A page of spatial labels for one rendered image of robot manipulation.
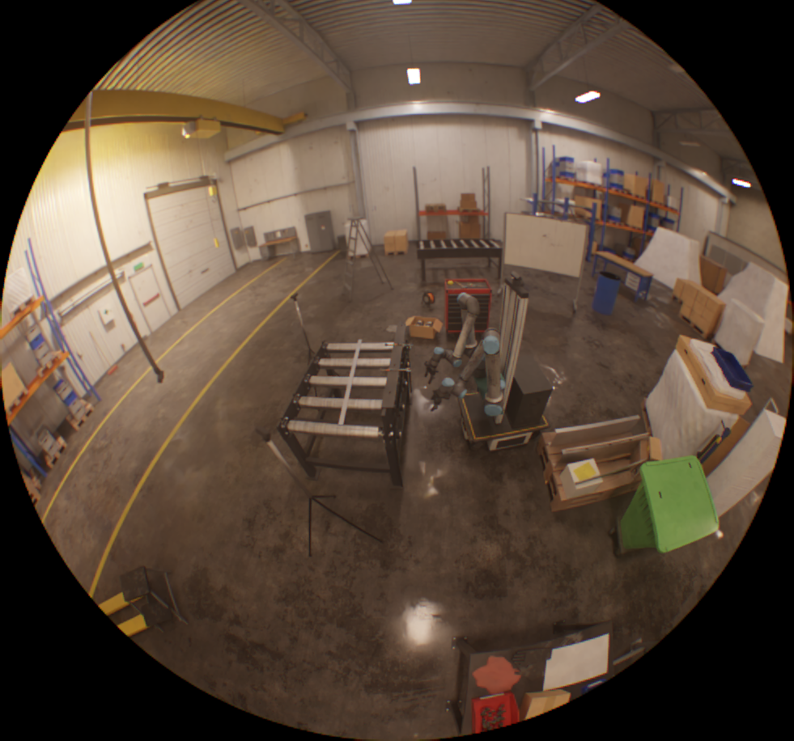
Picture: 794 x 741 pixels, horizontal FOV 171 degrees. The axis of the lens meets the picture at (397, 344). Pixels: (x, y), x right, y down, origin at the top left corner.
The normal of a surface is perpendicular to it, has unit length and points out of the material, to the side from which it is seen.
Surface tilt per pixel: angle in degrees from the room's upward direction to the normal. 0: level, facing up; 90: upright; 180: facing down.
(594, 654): 0
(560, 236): 90
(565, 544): 0
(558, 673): 0
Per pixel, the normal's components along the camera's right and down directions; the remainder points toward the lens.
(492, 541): -0.08, -0.83
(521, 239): -0.51, 0.51
